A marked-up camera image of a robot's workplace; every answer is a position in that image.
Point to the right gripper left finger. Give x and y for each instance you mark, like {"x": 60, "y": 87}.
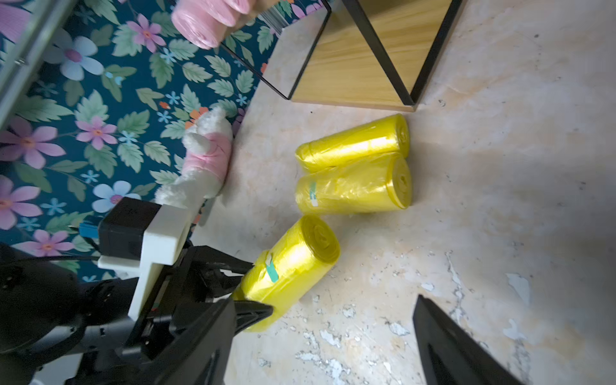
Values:
{"x": 199, "y": 354}

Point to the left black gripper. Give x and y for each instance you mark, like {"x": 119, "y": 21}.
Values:
{"x": 200, "y": 275}

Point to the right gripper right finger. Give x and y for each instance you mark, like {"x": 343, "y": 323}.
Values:
{"x": 449, "y": 355}

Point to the yellow roll diagonal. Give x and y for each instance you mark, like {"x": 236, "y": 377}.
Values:
{"x": 294, "y": 265}

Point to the yellow roll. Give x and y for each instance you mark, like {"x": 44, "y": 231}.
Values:
{"x": 375, "y": 184}
{"x": 390, "y": 134}

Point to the pink roll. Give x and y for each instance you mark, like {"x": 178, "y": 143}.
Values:
{"x": 241, "y": 6}
{"x": 204, "y": 23}

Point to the wooden three-tier shelf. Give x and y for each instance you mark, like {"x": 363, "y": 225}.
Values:
{"x": 371, "y": 54}

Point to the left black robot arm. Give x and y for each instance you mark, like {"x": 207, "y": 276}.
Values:
{"x": 47, "y": 313}

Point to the white plush toy pink shirt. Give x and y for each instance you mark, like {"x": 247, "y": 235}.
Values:
{"x": 209, "y": 145}

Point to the yellow roll top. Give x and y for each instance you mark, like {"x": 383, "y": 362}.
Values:
{"x": 390, "y": 134}

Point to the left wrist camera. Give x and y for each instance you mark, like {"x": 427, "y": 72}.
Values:
{"x": 137, "y": 239}

